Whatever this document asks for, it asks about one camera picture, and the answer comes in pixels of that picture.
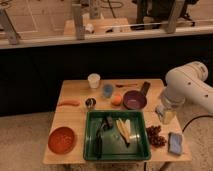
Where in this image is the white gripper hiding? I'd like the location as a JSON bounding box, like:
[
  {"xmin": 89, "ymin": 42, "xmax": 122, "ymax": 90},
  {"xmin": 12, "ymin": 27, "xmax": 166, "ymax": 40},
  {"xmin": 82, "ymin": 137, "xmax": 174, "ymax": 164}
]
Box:
[{"xmin": 155, "ymin": 101, "xmax": 176, "ymax": 125}]

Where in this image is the dark red grape bunch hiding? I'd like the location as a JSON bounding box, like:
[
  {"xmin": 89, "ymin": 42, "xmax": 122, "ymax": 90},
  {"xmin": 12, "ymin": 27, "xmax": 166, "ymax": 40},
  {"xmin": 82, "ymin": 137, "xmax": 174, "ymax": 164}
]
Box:
[{"xmin": 146, "ymin": 126, "xmax": 166, "ymax": 148}]

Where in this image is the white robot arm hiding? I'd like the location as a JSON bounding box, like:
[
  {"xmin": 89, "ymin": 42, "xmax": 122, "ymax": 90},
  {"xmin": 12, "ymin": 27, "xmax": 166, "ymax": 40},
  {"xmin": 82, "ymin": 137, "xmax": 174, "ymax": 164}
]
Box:
[{"xmin": 155, "ymin": 61, "xmax": 213, "ymax": 124}]

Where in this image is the black utensil in tray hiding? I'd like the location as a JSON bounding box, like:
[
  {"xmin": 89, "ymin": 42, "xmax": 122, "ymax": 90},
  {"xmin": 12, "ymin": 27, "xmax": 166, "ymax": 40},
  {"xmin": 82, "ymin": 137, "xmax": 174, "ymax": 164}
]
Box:
[{"xmin": 94, "ymin": 116, "xmax": 113, "ymax": 159}]

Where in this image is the green plastic tray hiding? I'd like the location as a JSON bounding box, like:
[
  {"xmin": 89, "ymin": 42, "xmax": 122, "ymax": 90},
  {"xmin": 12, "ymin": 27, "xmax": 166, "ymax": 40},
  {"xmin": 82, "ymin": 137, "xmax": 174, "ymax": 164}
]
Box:
[{"xmin": 83, "ymin": 110, "xmax": 151, "ymax": 161}]

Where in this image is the blue sponge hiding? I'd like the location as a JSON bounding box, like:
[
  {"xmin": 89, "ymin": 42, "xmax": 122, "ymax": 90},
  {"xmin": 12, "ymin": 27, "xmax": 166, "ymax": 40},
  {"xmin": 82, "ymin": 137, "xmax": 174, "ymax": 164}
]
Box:
[{"xmin": 168, "ymin": 132, "xmax": 182, "ymax": 155}]

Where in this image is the wooden table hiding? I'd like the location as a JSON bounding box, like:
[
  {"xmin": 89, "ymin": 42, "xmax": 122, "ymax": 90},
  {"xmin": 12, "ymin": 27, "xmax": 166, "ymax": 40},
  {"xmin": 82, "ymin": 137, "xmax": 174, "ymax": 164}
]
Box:
[{"xmin": 42, "ymin": 78, "xmax": 193, "ymax": 166}]

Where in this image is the purple bowl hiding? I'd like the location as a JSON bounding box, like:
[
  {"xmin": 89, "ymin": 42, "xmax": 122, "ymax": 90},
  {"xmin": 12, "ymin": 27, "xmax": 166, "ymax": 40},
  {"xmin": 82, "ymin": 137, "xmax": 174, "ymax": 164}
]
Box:
[{"xmin": 123, "ymin": 90, "xmax": 147, "ymax": 110}]

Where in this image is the peeled banana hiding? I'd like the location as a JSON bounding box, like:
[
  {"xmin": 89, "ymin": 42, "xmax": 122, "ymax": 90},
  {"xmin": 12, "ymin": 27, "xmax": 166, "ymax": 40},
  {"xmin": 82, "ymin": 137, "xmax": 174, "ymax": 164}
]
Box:
[{"xmin": 116, "ymin": 118, "xmax": 137, "ymax": 147}]

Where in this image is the orange fruit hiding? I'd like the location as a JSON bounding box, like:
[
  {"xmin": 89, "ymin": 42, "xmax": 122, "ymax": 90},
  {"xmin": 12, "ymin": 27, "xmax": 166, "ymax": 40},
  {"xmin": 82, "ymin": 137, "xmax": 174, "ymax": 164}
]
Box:
[{"xmin": 111, "ymin": 94, "xmax": 122, "ymax": 106}]

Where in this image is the dark spoon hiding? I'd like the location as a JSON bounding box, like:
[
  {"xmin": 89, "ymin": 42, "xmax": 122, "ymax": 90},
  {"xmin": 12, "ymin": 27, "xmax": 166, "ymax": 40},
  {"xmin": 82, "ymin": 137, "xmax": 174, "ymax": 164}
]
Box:
[{"xmin": 115, "ymin": 84, "xmax": 137, "ymax": 88}]

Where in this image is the blue cup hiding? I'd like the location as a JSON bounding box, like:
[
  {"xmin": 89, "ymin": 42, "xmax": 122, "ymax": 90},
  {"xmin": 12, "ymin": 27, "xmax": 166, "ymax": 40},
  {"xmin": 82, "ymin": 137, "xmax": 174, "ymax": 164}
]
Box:
[{"xmin": 102, "ymin": 84, "xmax": 114, "ymax": 98}]

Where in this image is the small dark metal cup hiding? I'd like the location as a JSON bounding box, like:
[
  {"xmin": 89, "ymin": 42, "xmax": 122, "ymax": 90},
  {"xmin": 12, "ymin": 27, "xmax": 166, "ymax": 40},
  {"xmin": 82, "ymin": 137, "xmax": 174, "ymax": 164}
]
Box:
[{"xmin": 85, "ymin": 98, "xmax": 96, "ymax": 109}]

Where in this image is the white cup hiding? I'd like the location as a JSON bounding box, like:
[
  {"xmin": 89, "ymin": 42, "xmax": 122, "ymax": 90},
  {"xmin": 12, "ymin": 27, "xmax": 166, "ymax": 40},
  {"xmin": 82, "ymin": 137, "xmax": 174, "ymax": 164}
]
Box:
[{"xmin": 88, "ymin": 73, "xmax": 101, "ymax": 89}]

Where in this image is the orange carrot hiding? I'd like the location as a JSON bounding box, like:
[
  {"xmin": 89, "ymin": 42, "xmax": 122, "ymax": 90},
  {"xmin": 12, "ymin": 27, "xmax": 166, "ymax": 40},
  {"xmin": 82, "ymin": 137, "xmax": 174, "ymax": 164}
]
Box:
[{"xmin": 57, "ymin": 100, "xmax": 80, "ymax": 106}]

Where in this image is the orange bowl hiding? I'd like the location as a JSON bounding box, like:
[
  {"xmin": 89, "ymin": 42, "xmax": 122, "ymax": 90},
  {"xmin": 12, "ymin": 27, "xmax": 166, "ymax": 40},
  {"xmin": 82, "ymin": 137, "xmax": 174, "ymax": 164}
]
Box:
[{"xmin": 48, "ymin": 127, "xmax": 77, "ymax": 155}]

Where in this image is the black cable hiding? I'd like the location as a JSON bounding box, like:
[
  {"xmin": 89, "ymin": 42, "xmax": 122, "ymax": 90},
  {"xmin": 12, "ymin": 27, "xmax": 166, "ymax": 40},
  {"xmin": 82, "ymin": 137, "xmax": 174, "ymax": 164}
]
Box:
[{"xmin": 181, "ymin": 114, "xmax": 213, "ymax": 133}]

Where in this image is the metal railing post right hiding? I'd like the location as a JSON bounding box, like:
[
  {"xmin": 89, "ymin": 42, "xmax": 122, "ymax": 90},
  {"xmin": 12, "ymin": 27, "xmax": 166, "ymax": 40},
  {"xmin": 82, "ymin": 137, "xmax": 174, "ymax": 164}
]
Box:
[{"xmin": 166, "ymin": 0, "xmax": 185, "ymax": 34}]

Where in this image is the metal railing post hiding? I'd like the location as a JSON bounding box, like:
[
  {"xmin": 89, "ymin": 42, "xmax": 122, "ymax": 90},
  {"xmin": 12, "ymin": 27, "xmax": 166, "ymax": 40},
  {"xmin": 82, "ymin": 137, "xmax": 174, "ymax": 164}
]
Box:
[
  {"xmin": 0, "ymin": 9, "xmax": 20, "ymax": 45},
  {"xmin": 72, "ymin": 4, "xmax": 85, "ymax": 40},
  {"xmin": 166, "ymin": 0, "xmax": 185, "ymax": 34}
]

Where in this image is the metal railing post middle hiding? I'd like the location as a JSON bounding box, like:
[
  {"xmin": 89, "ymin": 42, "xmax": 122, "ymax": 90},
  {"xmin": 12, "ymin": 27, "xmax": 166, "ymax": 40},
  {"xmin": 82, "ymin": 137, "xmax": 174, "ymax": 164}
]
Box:
[{"xmin": 72, "ymin": 4, "xmax": 85, "ymax": 40}]

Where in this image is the metal railing post left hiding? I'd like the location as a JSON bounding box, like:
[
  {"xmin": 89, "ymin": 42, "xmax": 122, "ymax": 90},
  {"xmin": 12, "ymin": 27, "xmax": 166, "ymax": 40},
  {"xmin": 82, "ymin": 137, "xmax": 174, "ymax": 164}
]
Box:
[{"xmin": 0, "ymin": 9, "xmax": 20, "ymax": 45}]

